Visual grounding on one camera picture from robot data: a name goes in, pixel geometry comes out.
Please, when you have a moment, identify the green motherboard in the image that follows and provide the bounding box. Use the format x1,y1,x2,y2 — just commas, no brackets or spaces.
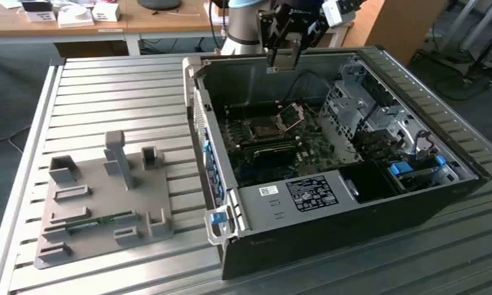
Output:
217,101,364,188

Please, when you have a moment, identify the wooden cabinet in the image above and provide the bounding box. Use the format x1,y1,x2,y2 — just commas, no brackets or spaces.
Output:
364,0,451,67

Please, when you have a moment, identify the green RAM stick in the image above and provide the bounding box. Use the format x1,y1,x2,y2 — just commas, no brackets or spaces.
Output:
62,215,118,230

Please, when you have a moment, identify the white label box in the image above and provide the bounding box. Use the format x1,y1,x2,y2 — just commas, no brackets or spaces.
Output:
90,2,122,23
24,9,58,23

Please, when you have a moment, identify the grey parts rack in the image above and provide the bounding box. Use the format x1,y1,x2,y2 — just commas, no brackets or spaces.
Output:
32,130,176,270

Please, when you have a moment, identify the wooden desk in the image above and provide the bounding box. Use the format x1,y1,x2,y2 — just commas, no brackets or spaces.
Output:
124,0,354,57
0,0,129,57

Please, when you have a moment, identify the white round holder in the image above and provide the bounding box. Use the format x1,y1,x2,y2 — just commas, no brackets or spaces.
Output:
56,4,96,29

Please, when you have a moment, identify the dark round object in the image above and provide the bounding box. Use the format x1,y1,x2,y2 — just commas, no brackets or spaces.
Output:
137,0,182,10

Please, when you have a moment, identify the black open PC case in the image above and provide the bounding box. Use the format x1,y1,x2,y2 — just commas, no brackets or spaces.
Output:
181,45,492,281

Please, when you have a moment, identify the equipment stand with cables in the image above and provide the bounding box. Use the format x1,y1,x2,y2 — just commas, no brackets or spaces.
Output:
408,0,492,102

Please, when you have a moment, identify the silver CPU plate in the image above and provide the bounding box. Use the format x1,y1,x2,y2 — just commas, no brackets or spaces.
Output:
265,49,300,74

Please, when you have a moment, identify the black graphics card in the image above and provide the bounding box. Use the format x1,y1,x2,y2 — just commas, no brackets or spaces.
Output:
248,144,298,169

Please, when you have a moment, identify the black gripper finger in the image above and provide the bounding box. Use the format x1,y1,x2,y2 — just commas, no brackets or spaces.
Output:
290,38,304,71
266,42,280,68

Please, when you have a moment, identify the silver power supply unit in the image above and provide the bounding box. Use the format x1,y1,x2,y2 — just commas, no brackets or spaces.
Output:
229,170,357,240

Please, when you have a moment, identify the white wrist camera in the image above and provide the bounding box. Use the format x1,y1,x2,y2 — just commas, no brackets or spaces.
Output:
322,0,356,28

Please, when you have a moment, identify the blue case handle latch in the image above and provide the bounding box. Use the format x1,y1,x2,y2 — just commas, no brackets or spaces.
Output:
208,211,226,227

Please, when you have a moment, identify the CPU socket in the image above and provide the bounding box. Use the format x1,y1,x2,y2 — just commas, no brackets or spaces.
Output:
245,116,286,141

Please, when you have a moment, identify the blue disk carrier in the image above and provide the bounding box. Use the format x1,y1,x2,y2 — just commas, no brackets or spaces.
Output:
386,162,414,178

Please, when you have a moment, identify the coloured wire bundle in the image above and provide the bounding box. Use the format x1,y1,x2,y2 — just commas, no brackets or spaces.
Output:
412,129,437,160

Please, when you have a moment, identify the metal drive cage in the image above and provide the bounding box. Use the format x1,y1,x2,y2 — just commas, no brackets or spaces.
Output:
317,55,413,150

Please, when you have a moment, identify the metal disk bay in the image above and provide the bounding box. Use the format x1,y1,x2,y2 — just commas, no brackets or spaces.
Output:
386,153,464,193

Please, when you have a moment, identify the black device on box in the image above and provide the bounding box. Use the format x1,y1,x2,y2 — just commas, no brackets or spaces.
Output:
21,1,53,13

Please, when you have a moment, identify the black red wire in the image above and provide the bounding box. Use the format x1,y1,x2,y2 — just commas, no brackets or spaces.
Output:
280,70,336,104

